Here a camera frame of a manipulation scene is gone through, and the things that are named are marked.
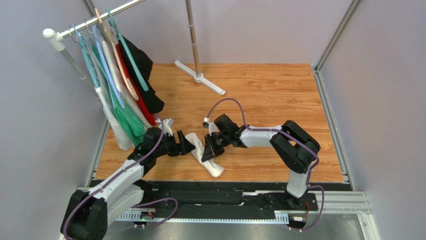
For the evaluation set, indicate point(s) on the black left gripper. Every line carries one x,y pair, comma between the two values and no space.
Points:
184,147

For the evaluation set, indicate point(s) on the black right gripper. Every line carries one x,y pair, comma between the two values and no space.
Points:
214,145

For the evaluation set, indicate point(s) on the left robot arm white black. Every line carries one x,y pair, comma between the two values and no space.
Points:
125,187

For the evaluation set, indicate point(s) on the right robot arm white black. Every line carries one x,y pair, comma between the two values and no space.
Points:
294,145

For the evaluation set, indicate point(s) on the red hanging garment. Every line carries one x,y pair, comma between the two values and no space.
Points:
140,103

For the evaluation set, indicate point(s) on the green hanging garment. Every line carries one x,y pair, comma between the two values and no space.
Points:
129,125

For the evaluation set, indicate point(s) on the white hanging garment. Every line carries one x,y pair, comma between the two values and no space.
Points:
123,113

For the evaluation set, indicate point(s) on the wooden hanger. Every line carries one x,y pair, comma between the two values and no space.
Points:
113,41

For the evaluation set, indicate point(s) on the light teal plastic hanger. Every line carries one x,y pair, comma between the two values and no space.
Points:
86,52

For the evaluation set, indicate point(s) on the blue plastic hanger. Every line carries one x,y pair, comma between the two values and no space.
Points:
98,36

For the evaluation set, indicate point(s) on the white clothes rack stand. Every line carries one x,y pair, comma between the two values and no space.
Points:
169,30

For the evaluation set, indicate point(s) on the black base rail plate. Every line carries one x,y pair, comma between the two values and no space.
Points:
208,199

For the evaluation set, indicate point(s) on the aluminium frame rail left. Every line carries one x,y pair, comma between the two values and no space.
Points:
98,143

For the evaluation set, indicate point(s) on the aluminium frame rail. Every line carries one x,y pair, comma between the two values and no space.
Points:
98,143
325,93

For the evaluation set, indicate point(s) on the white slotted cable duct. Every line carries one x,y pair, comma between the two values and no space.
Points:
278,218

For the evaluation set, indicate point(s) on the aluminium frame rail right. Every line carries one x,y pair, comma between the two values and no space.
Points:
325,93

